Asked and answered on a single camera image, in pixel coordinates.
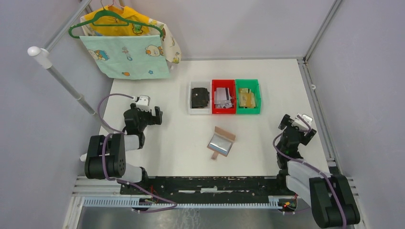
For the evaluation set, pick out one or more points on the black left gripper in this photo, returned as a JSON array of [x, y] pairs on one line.
[[149, 114]]

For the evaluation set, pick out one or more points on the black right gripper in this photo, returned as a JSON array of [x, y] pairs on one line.
[[287, 121]]

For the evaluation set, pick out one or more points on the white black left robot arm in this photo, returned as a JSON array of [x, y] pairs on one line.
[[106, 156]]

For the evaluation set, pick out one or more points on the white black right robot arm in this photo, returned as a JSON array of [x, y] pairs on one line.
[[328, 196]]

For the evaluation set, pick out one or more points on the gold cards stack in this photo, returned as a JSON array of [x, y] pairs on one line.
[[246, 98]]

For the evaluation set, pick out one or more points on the silver cards stack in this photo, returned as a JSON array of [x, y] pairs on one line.
[[223, 98]]

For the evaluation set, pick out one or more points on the white plastic bin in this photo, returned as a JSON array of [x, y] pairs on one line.
[[200, 111]]

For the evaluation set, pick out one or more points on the mint cartoon print cloth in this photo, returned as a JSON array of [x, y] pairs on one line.
[[128, 57]]

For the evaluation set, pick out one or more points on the green plastic bin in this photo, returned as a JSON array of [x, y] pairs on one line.
[[253, 85]]

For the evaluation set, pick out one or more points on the red plastic bin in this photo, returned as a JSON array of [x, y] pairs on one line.
[[229, 83]]

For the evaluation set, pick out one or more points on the yellow child shirt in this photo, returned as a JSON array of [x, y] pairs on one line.
[[111, 26]]

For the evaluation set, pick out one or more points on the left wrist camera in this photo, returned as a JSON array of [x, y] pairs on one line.
[[142, 103]]

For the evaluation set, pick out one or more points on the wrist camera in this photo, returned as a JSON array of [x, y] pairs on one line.
[[142, 103], [303, 122]]

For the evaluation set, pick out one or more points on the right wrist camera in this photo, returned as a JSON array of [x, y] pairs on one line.
[[303, 122]]

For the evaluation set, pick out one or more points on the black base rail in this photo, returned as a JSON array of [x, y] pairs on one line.
[[211, 190]]

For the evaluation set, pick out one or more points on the white cable duct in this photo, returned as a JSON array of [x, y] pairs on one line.
[[133, 202]]

